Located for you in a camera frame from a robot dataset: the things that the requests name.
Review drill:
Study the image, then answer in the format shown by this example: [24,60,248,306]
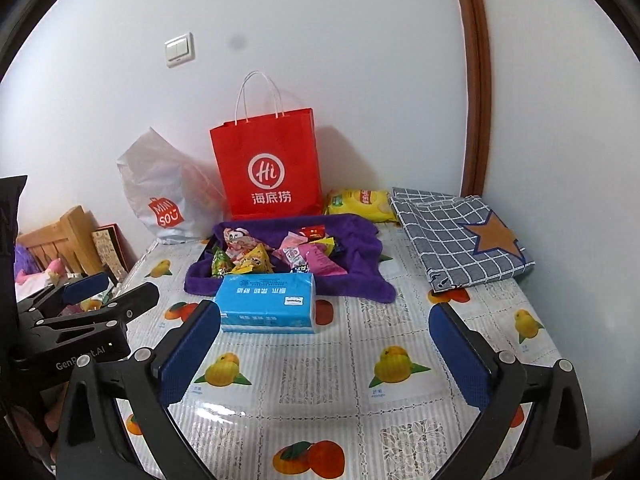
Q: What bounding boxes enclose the white plastic shopping bag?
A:
[116,126,231,245]

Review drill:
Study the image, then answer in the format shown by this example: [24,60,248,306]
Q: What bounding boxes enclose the pink snack packet yellow ends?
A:
[302,239,347,277]

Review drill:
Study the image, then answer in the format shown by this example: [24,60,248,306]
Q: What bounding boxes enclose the pink white plush pillow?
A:
[15,257,68,286]

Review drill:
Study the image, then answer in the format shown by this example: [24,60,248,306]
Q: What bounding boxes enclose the yellow chips bag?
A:
[325,189,398,223]

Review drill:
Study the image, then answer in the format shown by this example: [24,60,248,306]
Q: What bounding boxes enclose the white light switch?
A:
[164,32,197,68]

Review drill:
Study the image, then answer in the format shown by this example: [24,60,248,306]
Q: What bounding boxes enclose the patterned book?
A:
[91,225,130,281]

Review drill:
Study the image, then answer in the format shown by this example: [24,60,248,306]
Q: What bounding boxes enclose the purple towel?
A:
[183,213,397,305]

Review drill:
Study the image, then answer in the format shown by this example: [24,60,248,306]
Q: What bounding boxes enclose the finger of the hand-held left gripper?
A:
[17,272,112,313]
[35,282,160,332]

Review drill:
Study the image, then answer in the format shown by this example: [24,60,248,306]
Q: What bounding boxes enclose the brown wooden door frame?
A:
[447,0,493,198]

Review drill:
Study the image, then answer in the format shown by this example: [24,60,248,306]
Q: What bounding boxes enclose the fruit print tablecloth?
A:
[115,237,561,480]

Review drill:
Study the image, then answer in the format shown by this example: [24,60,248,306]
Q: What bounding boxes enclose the blue tissue pack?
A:
[215,272,318,335]

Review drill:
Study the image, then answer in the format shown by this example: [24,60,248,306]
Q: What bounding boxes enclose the red paper bag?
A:
[209,71,323,220]

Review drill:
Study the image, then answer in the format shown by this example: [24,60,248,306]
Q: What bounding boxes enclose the wooden headboard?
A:
[15,205,103,281]

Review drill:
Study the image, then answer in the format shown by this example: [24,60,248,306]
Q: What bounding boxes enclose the yellow red snack packet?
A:
[232,242,273,276]

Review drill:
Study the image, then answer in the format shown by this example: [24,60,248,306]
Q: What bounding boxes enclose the person's left hand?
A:
[10,399,63,468]

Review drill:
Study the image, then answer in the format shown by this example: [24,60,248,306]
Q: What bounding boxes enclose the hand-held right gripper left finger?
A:
[57,299,222,480]

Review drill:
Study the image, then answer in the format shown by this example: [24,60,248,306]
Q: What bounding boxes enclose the grey checked cloth with star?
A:
[389,187,536,293]

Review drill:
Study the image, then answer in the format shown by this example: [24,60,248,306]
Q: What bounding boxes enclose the pink peach snack packet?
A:
[277,232,307,275]

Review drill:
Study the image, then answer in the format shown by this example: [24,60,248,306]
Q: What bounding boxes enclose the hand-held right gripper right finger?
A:
[428,302,593,480]

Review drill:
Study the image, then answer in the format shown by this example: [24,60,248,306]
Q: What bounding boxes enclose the green snack packet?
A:
[210,250,233,278]

